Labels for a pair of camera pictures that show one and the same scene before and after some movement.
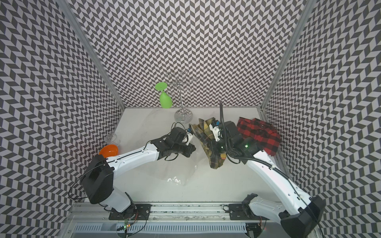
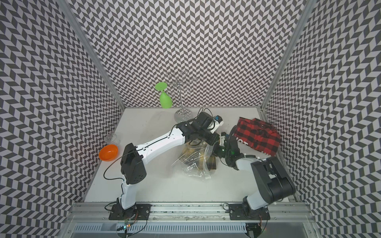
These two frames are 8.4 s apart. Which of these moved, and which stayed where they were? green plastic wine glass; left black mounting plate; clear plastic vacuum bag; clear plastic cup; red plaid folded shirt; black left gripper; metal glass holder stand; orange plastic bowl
Moved: clear plastic vacuum bag; black left gripper
Stayed: orange plastic bowl; left black mounting plate; green plastic wine glass; metal glass holder stand; red plaid folded shirt; clear plastic cup
